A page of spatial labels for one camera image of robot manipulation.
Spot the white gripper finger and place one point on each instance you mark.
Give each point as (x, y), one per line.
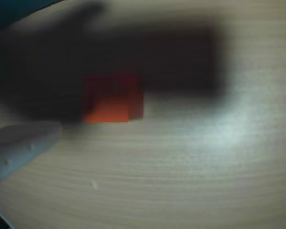
(19, 145)

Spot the orange cube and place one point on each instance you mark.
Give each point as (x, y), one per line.
(109, 107)

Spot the teal plastic box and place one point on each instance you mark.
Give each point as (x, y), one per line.
(4, 12)

